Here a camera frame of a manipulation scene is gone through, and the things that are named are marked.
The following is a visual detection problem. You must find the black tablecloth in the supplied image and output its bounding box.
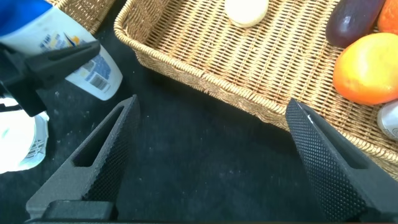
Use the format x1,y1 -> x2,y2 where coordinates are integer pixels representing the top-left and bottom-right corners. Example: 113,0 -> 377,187
0,0 -> 398,224

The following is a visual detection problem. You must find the white round container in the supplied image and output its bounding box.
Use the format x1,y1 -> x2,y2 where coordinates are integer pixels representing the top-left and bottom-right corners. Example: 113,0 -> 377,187
0,98 -> 50,174

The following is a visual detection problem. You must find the wicker basket with dish brush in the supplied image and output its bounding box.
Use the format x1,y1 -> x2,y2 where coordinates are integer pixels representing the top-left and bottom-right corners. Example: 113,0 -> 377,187
46,0 -> 116,35

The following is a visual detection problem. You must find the rough orange fruit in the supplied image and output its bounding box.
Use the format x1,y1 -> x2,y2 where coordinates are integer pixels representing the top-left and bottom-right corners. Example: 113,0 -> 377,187
377,0 -> 398,35

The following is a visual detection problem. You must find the purple toy eggplant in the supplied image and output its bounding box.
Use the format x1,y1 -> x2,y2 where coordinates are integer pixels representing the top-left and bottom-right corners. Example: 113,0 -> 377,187
325,0 -> 386,49

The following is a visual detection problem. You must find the smooth orange fruit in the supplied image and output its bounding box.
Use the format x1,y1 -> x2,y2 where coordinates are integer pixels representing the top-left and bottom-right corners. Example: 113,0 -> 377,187
332,32 -> 398,106

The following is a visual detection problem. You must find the white bottle with purple cap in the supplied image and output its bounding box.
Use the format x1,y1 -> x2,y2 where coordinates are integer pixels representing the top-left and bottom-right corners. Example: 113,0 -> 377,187
376,100 -> 398,141

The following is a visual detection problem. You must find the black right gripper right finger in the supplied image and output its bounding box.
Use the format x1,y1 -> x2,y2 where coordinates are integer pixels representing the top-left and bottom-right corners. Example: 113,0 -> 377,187
285,98 -> 398,223

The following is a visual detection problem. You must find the cream toy bun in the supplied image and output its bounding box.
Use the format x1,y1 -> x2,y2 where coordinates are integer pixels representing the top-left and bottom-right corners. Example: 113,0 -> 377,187
224,0 -> 270,29

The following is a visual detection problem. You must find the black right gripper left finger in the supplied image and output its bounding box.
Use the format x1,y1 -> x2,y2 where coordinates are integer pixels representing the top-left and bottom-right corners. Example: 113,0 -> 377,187
25,95 -> 141,219

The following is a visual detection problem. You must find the wicker basket with toy food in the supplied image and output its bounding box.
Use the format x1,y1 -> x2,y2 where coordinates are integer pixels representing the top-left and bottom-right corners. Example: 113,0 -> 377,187
113,0 -> 398,181

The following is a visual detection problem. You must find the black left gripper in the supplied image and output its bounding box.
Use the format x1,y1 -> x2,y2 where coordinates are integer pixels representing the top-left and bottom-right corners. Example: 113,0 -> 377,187
0,40 -> 102,118

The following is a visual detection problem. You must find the white bottle with blue cap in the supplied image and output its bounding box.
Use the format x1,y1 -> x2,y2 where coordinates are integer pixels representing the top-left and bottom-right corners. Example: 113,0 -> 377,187
0,0 -> 124,101

